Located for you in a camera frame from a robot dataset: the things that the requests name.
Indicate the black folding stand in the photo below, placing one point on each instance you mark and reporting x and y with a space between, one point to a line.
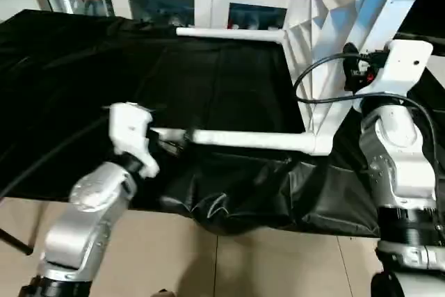
14 241

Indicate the white plastic table top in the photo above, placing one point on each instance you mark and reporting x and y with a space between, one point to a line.
313 46

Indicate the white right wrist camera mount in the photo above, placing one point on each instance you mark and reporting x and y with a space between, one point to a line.
403 60

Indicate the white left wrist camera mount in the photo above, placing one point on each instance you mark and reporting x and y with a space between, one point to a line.
128 130

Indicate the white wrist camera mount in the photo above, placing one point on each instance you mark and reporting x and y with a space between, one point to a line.
403 60
128 130

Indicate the white plastic table leg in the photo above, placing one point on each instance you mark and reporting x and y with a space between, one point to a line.
229 33
243 138

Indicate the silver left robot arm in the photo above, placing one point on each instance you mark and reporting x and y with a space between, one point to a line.
90 206

